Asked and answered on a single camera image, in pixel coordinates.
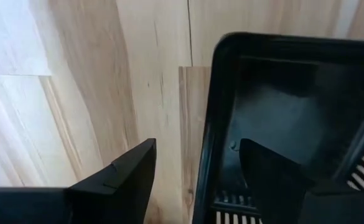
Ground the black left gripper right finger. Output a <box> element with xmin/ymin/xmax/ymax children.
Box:
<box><xmin>239</xmin><ymin>138</ymin><xmax>315</xmax><ymax>224</ymax></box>

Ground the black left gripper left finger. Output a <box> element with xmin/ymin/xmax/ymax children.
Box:
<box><xmin>65</xmin><ymin>138</ymin><xmax>157</xmax><ymax>224</ymax></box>

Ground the black plastic basket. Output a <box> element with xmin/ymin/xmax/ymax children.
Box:
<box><xmin>192</xmin><ymin>30</ymin><xmax>364</xmax><ymax>224</ymax></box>

